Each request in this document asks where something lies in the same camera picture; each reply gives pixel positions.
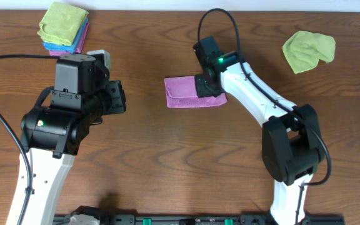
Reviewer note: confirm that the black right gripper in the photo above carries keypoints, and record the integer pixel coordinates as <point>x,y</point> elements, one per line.
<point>205,86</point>

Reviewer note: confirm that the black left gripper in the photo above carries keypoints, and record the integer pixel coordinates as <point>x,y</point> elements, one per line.
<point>116,97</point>

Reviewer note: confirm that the purple microfiber cloth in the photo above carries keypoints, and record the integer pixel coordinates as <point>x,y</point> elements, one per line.
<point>181,93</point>

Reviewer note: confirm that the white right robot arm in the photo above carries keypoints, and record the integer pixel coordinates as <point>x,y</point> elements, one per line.
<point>292,146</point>

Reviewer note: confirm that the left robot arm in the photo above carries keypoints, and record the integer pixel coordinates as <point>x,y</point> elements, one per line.
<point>51,135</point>

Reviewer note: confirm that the folded blue cloth in stack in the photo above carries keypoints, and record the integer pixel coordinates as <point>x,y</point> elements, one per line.
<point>76,45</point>

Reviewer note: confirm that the folded purple cloth under stack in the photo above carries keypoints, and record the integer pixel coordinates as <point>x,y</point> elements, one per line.
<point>58,53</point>

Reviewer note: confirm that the folded green cloth on stack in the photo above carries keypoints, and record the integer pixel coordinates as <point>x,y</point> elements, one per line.
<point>61,23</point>

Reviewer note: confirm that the crumpled green cloth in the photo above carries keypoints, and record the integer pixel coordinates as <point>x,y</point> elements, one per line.
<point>304,49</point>

